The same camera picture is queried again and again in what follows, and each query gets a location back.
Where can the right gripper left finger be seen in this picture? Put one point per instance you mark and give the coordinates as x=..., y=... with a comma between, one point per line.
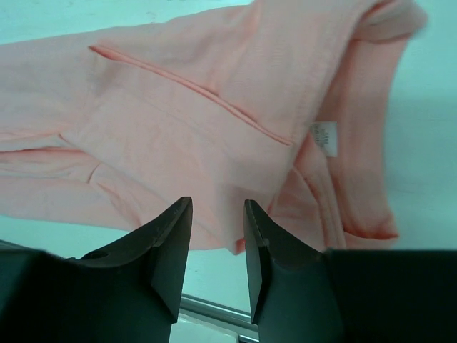
x=126, y=291

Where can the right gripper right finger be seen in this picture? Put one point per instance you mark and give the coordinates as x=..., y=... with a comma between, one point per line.
x=299, y=294

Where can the pink t shirt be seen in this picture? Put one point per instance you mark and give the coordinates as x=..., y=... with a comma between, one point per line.
x=108, y=128

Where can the white garment label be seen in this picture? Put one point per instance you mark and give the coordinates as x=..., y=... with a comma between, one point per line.
x=325, y=135

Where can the aluminium rail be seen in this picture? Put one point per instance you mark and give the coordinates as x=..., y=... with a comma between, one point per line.
x=220, y=315

